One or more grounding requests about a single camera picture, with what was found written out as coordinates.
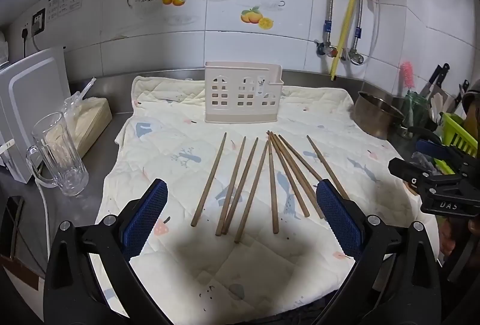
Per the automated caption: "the green plastic basket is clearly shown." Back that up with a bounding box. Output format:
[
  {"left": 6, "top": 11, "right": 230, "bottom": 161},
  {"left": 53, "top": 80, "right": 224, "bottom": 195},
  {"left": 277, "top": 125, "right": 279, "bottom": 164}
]
[{"left": 441, "top": 113, "right": 478, "bottom": 157}]

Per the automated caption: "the wooden chopstick two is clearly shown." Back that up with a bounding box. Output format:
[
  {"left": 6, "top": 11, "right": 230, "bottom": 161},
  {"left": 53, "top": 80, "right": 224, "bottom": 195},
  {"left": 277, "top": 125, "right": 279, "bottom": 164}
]
[{"left": 216, "top": 136, "right": 247, "bottom": 236}]

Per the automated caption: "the wooden chopstick one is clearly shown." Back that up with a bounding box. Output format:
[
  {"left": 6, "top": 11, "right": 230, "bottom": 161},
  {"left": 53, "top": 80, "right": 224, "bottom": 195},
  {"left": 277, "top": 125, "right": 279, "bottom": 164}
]
[{"left": 190, "top": 133, "right": 227, "bottom": 227}]

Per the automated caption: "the clear glass mug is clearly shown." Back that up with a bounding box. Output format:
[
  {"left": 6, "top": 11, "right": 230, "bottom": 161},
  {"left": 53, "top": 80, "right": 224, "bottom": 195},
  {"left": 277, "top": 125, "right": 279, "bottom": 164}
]
[{"left": 26, "top": 112, "right": 89, "bottom": 196}]

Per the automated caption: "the wooden chopstick eight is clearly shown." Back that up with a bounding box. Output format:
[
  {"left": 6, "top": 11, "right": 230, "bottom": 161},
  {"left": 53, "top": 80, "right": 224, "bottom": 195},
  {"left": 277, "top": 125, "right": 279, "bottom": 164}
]
[{"left": 278, "top": 135, "right": 323, "bottom": 182}]

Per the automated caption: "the black handled kitchen knife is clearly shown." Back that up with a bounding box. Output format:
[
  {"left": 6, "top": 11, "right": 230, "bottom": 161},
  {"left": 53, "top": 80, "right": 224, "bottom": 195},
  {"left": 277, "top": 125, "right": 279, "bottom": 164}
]
[{"left": 420, "top": 63, "right": 450, "bottom": 97}]

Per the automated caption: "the beige plastic utensil holder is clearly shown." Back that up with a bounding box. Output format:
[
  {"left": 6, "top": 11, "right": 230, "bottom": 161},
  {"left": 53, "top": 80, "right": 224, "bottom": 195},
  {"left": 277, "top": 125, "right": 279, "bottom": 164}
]
[{"left": 204, "top": 61, "right": 283, "bottom": 124}]

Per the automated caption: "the pink bottle brush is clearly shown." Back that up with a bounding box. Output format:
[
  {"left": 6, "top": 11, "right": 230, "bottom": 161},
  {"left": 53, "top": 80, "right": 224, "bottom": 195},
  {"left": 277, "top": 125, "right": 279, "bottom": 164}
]
[{"left": 400, "top": 61, "right": 415, "bottom": 90}]

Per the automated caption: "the green glass jar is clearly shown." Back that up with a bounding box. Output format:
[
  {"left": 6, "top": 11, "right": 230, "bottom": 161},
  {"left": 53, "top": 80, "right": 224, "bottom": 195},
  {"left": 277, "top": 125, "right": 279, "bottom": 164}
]
[{"left": 400, "top": 90, "right": 430, "bottom": 139}]

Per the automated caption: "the wooden chopstick five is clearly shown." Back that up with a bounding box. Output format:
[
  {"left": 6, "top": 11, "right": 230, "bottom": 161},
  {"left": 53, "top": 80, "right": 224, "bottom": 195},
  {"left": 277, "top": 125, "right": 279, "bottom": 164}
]
[{"left": 267, "top": 131, "right": 279, "bottom": 234}]

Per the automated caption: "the white power cable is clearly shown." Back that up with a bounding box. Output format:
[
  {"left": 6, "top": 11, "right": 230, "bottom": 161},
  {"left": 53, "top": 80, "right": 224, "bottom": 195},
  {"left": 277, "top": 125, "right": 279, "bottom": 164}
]
[{"left": 35, "top": 174, "right": 51, "bottom": 247}]

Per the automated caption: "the wooden chopstick three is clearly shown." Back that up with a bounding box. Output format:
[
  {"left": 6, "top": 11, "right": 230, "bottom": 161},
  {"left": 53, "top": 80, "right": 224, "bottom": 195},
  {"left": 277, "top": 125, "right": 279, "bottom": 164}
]
[{"left": 222, "top": 138, "right": 259, "bottom": 235}]

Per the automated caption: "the silver angle valve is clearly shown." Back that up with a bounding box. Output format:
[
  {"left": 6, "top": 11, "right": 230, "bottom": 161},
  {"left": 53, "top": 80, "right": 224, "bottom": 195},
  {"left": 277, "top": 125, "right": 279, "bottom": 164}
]
[{"left": 346, "top": 47, "right": 365, "bottom": 66}]

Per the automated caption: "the right braided metal hose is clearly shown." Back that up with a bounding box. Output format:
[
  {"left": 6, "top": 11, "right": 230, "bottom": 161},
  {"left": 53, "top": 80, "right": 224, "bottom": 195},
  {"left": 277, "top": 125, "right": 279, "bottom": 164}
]
[{"left": 352, "top": 0, "right": 367, "bottom": 56}]

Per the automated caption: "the wooden chopstick six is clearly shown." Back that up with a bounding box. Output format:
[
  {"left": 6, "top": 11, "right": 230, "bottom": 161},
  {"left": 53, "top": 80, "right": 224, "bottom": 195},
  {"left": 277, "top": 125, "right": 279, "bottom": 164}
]
[{"left": 268, "top": 131, "right": 310, "bottom": 217}]

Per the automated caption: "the bagged beige tissue box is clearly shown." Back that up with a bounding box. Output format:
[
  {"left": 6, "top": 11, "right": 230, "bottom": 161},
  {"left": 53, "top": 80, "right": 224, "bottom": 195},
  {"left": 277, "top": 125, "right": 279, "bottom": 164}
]
[{"left": 62, "top": 78, "right": 112, "bottom": 157}]

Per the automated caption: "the black wall socket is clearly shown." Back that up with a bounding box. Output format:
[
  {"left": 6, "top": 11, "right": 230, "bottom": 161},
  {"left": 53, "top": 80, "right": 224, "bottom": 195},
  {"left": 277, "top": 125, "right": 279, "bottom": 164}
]
[{"left": 31, "top": 8, "right": 46, "bottom": 36}]

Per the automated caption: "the cream quilted patterned mat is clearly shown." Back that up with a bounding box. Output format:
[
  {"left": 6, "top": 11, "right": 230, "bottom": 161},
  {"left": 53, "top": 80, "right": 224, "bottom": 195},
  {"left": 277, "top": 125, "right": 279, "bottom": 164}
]
[{"left": 98, "top": 76, "right": 439, "bottom": 324}]

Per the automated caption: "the yellow gas hose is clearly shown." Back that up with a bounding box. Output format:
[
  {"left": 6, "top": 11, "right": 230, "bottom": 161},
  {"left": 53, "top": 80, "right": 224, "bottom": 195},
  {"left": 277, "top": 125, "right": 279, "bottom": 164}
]
[{"left": 329, "top": 0, "right": 369, "bottom": 81}]

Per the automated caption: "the wooden chopstick nine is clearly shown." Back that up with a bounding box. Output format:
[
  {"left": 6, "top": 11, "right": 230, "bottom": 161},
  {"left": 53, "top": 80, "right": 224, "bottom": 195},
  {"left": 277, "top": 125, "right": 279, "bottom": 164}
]
[{"left": 307, "top": 135, "right": 349, "bottom": 200}]

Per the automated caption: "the wall instruction sticker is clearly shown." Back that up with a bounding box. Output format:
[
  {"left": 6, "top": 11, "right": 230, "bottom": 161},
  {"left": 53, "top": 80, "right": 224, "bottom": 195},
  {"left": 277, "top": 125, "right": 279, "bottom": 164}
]
[{"left": 46, "top": 0, "right": 82, "bottom": 22}]

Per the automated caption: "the wooden chopstick seven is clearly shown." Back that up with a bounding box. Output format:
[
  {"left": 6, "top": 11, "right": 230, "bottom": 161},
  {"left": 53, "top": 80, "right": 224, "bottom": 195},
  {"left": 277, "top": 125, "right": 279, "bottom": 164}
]
[{"left": 272, "top": 134, "right": 324, "bottom": 218}]

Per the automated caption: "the red handled water valve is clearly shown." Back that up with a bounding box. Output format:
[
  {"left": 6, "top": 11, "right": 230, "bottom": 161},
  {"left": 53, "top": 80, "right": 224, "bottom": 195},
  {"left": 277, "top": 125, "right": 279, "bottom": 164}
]
[{"left": 314, "top": 40, "right": 338, "bottom": 58}]

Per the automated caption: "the stainless steel pot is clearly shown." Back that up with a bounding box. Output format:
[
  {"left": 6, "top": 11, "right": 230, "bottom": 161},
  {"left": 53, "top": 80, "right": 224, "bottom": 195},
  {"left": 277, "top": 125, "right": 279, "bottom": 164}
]
[{"left": 352, "top": 92, "right": 404, "bottom": 139}]

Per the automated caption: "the wooden chopstick four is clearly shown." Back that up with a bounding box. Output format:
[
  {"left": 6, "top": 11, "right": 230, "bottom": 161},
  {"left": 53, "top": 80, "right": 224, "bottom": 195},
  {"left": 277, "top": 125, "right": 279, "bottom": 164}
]
[{"left": 234, "top": 141, "right": 269, "bottom": 244}]

